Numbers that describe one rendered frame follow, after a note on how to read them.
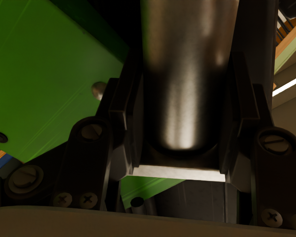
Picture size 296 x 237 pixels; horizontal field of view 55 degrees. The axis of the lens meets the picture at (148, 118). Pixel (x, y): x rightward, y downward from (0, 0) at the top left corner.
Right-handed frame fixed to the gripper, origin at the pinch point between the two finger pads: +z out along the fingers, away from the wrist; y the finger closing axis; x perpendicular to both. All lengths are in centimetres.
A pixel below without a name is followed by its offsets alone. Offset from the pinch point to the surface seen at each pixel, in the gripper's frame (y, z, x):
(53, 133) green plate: -7.5, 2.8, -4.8
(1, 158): -312, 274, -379
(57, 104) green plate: -6.7, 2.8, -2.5
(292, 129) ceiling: 237, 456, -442
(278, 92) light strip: 193, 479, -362
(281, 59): 94, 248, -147
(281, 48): 88, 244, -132
